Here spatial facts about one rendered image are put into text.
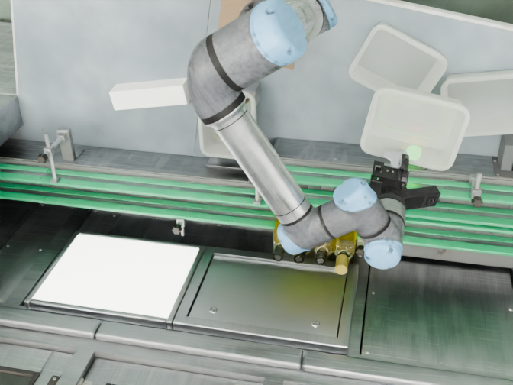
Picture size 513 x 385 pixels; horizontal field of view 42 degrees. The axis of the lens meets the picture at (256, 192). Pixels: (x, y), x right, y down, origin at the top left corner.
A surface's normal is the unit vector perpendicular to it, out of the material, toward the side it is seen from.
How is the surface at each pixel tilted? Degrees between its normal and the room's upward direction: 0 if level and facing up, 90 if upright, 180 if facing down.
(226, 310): 90
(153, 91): 0
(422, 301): 89
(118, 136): 0
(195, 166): 90
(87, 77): 0
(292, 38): 86
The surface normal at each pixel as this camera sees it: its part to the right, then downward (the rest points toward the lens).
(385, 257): -0.23, 0.65
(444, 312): -0.04, -0.84
